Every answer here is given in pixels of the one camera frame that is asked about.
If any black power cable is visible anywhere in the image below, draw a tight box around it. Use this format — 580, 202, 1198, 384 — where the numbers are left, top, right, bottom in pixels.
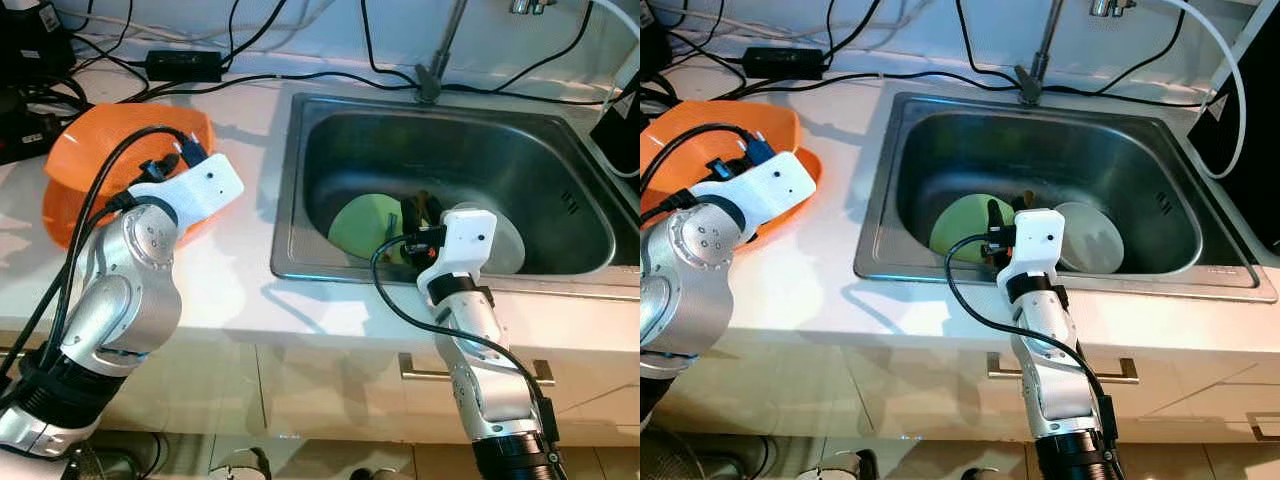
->
358, 0, 423, 91
470, 5, 596, 96
952, 0, 1023, 91
1060, 5, 1191, 96

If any black power strip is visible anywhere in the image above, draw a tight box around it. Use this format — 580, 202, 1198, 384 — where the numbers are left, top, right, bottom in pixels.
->
0, 88, 66, 166

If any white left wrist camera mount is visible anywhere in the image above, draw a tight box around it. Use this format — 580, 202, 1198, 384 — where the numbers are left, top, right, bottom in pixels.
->
128, 152, 245, 233
690, 150, 813, 233

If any black countertop device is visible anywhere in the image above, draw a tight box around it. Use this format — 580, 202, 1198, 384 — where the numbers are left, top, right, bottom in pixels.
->
0, 0, 76, 86
640, 0, 673, 81

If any white sink cabinet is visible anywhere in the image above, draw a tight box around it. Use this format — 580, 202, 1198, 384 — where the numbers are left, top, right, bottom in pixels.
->
650, 335, 1280, 446
0, 335, 641, 446

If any chrome sink faucet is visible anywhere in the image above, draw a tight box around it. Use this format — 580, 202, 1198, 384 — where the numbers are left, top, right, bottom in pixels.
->
415, 0, 469, 104
1015, 0, 1063, 104

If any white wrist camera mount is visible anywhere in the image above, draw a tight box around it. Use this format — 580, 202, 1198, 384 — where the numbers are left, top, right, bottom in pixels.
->
690, 150, 813, 233
995, 208, 1066, 286
128, 152, 245, 233
417, 208, 498, 291

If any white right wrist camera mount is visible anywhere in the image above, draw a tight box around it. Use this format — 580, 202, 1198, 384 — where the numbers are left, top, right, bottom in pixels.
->
417, 208, 498, 291
995, 208, 1066, 286

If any white hose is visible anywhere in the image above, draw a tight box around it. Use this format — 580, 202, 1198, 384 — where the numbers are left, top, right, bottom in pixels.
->
1160, 0, 1251, 183
588, 0, 641, 46

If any green plate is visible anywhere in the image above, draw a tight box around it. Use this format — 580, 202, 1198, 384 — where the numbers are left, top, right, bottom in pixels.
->
328, 193, 421, 266
928, 195, 1001, 263

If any black box appliance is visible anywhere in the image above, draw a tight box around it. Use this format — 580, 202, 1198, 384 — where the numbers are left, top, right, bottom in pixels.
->
590, 75, 641, 179
1188, 30, 1280, 256

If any white plate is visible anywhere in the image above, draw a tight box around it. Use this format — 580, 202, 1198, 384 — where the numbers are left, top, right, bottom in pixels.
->
1050, 202, 1126, 274
448, 202, 527, 277

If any stainless steel sink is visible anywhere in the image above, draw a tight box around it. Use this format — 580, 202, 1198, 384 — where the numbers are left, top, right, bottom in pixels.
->
853, 92, 1278, 304
270, 93, 641, 301

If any black power adapter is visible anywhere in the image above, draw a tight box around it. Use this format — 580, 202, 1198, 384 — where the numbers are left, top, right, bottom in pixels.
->
145, 50, 224, 83
742, 47, 826, 81

